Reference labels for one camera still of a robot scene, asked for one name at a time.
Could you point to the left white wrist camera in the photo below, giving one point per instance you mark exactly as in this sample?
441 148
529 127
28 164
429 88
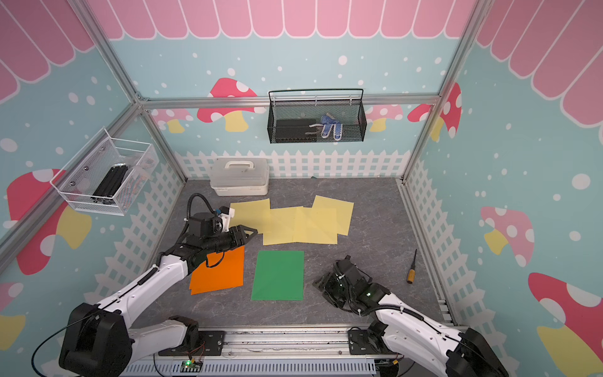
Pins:
225 216

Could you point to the blue white item in basket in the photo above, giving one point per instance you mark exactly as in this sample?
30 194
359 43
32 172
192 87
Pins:
328 127

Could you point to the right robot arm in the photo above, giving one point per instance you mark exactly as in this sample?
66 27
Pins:
399 329

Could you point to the white wire wall basket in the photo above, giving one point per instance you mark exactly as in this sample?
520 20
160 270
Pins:
79 178

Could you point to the small green circuit board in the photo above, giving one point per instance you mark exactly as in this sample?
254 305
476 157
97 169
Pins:
191 366

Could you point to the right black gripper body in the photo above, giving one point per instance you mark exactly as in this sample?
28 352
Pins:
334 292

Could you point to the small brown object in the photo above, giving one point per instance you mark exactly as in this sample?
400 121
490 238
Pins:
412 270

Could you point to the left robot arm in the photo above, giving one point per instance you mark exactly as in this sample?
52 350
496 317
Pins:
99 339

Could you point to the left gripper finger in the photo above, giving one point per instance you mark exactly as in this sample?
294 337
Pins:
245 238
247 231

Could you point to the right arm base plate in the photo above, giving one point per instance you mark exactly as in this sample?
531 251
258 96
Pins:
366 342

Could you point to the white plastic storage box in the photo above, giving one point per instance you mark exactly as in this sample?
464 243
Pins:
240 176

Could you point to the orange paper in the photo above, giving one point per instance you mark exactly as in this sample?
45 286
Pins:
226 275

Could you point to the small green paper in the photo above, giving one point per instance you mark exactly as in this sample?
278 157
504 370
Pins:
279 276

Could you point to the black wire wall basket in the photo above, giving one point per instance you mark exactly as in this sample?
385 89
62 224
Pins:
316 116

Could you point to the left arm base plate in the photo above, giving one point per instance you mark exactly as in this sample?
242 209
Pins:
203 343

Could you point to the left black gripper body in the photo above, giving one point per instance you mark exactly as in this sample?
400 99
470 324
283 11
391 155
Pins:
223 241

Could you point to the black box in white basket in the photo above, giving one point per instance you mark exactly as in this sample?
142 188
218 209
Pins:
110 185

